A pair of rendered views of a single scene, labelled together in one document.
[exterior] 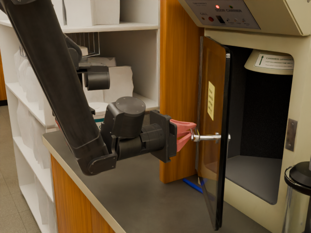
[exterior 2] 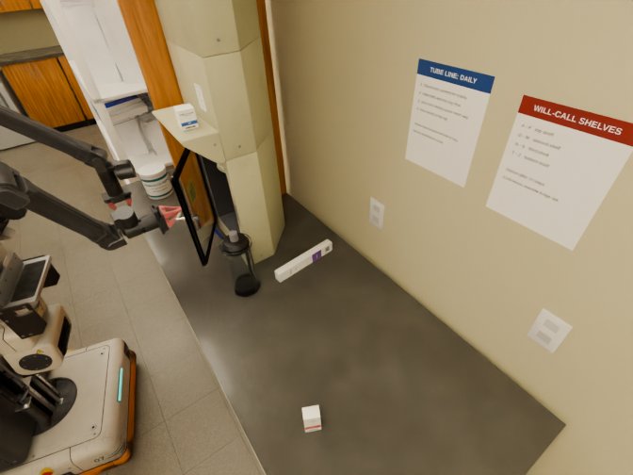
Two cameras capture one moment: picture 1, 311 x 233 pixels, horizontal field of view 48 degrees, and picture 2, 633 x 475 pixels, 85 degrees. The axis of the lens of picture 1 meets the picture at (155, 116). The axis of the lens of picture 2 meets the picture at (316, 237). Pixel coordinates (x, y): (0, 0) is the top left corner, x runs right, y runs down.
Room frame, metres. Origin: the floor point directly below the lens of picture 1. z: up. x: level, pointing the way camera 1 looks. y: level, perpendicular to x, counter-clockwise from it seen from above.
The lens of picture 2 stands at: (-0.32, -0.55, 1.93)
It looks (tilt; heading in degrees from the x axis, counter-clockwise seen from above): 41 degrees down; 359
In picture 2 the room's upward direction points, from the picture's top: 3 degrees counter-clockwise
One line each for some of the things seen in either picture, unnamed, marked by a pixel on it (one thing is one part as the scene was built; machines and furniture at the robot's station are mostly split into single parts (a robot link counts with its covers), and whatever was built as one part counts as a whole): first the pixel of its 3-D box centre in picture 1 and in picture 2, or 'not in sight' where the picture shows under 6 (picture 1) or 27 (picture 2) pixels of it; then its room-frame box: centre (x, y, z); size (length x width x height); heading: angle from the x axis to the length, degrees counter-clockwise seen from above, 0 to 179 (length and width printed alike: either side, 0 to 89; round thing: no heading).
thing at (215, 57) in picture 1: (209, 125); (198, 203); (0.79, -0.13, 1.19); 0.30 x 0.01 x 0.40; 1
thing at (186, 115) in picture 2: not in sight; (186, 117); (0.74, -0.20, 1.54); 0.05 x 0.05 x 0.06; 28
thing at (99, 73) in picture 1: (85, 68); (114, 165); (0.92, 0.18, 1.31); 0.11 x 0.09 x 0.12; 108
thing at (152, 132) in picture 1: (150, 138); (151, 221); (0.68, 0.01, 1.20); 0.07 x 0.07 x 0.10; 32
